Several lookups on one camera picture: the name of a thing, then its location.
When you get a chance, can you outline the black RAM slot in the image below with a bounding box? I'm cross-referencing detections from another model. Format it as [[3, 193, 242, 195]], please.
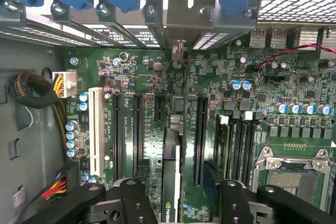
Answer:
[[230, 111, 242, 180], [241, 111, 254, 183], [214, 115, 231, 183]]

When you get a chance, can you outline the green motherboard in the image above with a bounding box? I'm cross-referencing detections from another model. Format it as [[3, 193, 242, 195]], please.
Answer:
[[61, 31, 336, 224]]

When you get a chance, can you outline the CPU socket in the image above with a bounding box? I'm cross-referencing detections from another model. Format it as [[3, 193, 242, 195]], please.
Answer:
[[251, 145, 336, 216]]

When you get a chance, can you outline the long black expansion slot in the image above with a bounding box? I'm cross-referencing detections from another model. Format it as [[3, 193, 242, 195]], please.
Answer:
[[112, 91, 124, 182], [132, 93, 145, 177], [194, 97, 209, 187]]

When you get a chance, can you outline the white expansion slot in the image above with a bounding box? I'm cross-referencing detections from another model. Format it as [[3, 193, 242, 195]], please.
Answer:
[[88, 87, 105, 177]]

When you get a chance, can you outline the short black expansion slot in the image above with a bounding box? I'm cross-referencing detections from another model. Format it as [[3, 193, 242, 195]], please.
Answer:
[[154, 94, 166, 122]]

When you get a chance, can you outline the white power connector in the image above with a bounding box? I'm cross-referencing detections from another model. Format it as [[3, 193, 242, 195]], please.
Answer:
[[51, 71, 77, 99]]

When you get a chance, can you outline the silver USB port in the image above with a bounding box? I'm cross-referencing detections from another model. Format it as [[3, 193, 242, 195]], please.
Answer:
[[270, 27, 287, 49], [249, 27, 266, 49]]

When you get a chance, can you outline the black and silver PC case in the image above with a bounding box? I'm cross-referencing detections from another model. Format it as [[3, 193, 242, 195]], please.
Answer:
[[0, 0, 336, 224]]

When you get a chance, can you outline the coloured wire bundle black plug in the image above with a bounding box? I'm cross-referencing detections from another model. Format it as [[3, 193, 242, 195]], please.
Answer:
[[40, 161, 81, 202]]

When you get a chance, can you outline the black sleeved power cable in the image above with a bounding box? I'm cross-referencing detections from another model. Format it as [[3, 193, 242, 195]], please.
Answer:
[[5, 72, 68, 162]]

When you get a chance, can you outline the red and black twisted wire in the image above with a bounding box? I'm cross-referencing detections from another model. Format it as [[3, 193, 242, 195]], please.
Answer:
[[253, 43, 336, 78]]

